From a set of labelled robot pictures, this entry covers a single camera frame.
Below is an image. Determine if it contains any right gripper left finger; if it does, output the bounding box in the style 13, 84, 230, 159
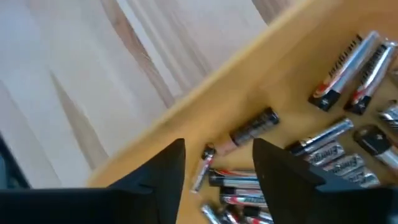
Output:
0, 138, 187, 224

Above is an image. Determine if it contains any yellow plastic bin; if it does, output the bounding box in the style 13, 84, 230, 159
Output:
86, 0, 398, 224

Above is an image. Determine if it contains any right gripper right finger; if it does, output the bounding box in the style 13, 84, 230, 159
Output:
252, 138, 398, 224

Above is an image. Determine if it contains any silver battery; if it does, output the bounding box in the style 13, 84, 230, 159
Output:
343, 40, 398, 116
307, 30, 381, 113
353, 124, 398, 175
241, 206, 275, 224
377, 100, 398, 129
219, 185, 269, 208
200, 203, 225, 224
305, 140, 346, 167
344, 169, 381, 189
322, 153, 365, 177
190, 143, 217, 194
285, 117, 355, 157
207, 169, 261, 189

